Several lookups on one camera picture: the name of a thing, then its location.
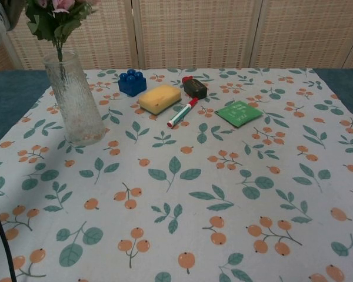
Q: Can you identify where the yellow sponge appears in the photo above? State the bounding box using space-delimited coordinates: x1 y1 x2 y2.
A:
138 84 182 114

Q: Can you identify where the white green red marker pen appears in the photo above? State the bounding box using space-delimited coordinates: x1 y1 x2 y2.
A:
166 97 199 129

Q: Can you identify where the green square packet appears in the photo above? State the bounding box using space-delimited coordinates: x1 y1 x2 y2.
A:
214 100 264 129

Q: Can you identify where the textured clear glass vase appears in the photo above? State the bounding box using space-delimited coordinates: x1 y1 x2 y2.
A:
43 50 106 147

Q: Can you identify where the pink artificial rose bouquet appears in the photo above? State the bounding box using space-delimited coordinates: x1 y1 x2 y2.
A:
25 0 102 86

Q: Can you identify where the black and red small device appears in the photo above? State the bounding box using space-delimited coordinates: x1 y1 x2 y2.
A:
182 75 209 99

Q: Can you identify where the floral print tablecloth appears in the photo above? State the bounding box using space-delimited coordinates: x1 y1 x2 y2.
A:
0 68 353 282

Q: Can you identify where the black cable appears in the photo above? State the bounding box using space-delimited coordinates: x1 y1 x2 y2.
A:
0 175 18 282

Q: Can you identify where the blue toy building block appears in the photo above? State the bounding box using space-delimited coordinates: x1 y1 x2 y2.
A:
118 69 147 98

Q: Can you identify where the woven folding screen panel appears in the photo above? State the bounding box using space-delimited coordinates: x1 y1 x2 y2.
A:
251 0 353 70
0 0 138 71
134 0 261 71

